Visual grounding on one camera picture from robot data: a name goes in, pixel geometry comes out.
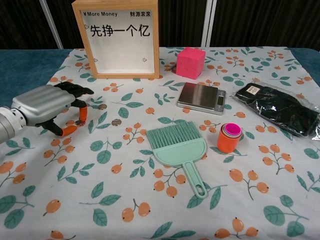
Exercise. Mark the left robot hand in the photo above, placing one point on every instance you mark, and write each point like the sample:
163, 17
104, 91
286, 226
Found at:
42, 105

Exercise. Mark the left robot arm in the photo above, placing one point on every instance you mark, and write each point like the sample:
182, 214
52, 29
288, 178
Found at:
8, 123

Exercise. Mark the mint green hand brush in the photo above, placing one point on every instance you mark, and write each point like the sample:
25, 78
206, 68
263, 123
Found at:
178, 152

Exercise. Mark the teal table cover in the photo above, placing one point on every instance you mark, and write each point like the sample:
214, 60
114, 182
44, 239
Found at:
15, 70

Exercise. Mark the pink foam cube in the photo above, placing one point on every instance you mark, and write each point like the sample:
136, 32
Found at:
188, 62

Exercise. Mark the silver digital kitchen scale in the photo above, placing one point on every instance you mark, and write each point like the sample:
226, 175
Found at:
197, 96

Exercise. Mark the floral printed tablecloth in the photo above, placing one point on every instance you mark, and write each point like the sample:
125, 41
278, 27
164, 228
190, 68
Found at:
160, 215

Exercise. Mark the orange nested cup stack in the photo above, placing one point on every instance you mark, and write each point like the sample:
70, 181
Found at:
226, 143

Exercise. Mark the black gloves in plastic bag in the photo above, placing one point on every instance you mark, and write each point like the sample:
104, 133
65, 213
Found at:
280, 110

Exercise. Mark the white partition frame post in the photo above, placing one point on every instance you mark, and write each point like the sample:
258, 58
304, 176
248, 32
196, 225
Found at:
51, 25
208, 22

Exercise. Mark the wooden money box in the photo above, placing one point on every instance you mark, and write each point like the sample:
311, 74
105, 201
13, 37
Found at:
120, 75

